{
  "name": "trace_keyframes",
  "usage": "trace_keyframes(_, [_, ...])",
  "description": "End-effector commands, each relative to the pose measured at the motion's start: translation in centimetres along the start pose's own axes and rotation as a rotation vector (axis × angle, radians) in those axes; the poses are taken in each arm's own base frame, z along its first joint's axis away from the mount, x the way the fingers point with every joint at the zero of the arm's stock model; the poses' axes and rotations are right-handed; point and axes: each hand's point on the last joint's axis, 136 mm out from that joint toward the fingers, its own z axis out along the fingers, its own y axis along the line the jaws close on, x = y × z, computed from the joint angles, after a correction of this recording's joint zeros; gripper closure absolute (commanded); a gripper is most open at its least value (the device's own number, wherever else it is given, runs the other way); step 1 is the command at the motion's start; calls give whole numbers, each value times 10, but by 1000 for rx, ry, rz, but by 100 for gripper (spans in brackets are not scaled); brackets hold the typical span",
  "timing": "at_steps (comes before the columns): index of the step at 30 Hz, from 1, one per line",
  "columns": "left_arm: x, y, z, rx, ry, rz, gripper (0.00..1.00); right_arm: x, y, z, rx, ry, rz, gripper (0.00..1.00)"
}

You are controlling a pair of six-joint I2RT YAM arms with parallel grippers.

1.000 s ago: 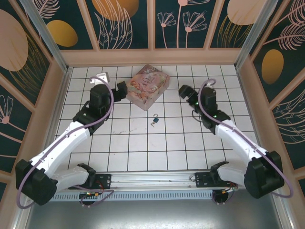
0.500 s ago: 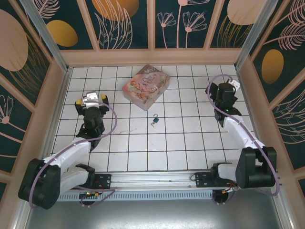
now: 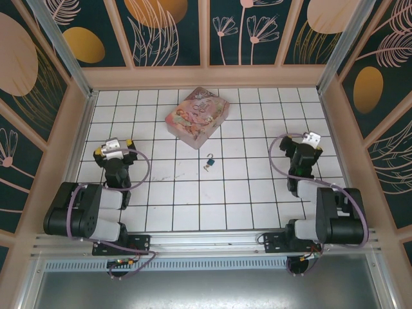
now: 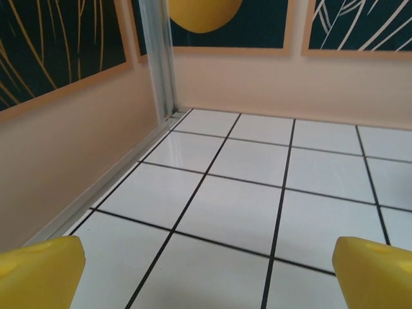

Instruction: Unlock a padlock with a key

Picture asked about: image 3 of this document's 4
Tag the small brass key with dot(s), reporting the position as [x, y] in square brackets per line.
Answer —
[206, 167]

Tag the aluminium mounting rail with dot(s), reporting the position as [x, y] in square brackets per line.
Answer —
[206, 239]

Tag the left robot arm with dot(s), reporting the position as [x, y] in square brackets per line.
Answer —
[74, 209]

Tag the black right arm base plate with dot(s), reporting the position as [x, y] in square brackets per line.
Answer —
[273, 243]

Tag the aluminium side rail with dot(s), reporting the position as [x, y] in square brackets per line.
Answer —
[342, 161]
[75, 157]

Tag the grey metal sheet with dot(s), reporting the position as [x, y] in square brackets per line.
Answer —
[206, 289]

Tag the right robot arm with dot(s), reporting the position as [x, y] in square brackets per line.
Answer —
[334, 219]

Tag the small teal padlock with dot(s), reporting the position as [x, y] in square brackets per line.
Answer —
[211, 163]

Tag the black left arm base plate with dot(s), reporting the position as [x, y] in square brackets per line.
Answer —
[141, 243]

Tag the aluminium corner post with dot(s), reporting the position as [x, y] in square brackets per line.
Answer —
[69, 54]
[344, 48]

